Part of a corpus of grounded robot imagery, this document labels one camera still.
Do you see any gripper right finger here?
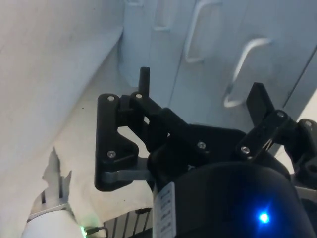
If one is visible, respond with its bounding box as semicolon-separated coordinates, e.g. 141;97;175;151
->
234;82;317;175

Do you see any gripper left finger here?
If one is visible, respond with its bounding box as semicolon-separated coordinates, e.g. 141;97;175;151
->
95;66;211;192

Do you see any white chest of drawers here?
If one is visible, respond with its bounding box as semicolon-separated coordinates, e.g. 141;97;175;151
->
118;0;317;159

